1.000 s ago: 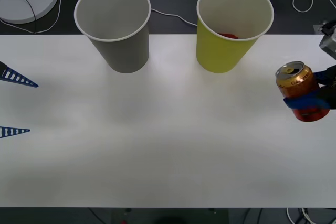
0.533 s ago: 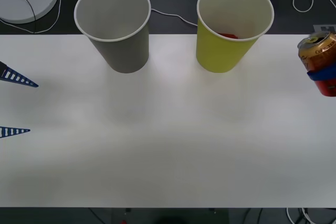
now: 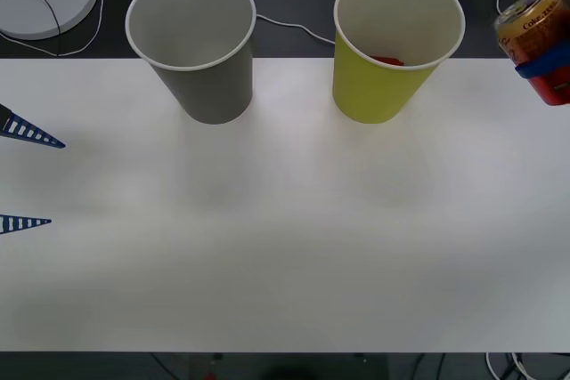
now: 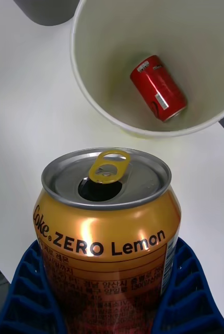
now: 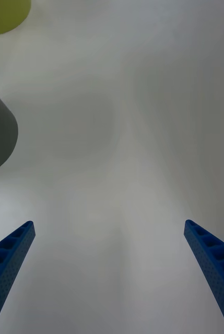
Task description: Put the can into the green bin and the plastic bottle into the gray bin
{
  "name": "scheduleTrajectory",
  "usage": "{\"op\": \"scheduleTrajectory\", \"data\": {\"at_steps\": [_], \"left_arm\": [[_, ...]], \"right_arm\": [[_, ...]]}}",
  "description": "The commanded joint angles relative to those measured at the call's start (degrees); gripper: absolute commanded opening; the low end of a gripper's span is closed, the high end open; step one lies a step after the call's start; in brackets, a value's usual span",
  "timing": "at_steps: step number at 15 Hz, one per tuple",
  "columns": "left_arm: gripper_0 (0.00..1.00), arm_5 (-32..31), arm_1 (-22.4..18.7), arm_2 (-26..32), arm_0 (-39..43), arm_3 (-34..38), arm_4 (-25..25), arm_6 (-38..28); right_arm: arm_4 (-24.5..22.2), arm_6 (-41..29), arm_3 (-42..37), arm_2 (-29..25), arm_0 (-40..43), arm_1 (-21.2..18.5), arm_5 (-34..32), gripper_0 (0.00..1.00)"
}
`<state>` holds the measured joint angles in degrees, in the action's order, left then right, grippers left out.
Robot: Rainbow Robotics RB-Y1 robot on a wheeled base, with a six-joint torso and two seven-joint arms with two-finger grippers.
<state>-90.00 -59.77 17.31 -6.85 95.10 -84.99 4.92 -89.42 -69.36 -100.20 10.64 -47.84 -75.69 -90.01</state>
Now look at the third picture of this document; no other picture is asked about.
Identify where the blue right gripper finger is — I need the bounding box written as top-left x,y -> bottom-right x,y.
515,39 -> 570,80

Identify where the white power strip cable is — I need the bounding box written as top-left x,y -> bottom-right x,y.
116,0 -> 335,46

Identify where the white cable under table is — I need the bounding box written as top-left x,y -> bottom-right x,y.
484,352 -> 535,380

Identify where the orange-red drink can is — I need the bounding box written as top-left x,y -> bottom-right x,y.
494,0 -> 570,107

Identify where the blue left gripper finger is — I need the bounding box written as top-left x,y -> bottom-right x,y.
0,214 -> 53,236
0,103 -> 67,150

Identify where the yellow-green plastic waste bin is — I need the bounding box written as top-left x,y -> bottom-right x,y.
332,0 -> 467,125

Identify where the red can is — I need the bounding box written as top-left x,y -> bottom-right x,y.
368,55 -> 405,67

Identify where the white looped cable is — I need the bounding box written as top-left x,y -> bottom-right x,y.
0,0 -> 106,59

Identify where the grey plastic waste bin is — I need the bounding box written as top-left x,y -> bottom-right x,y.
125,0 -> 258,125

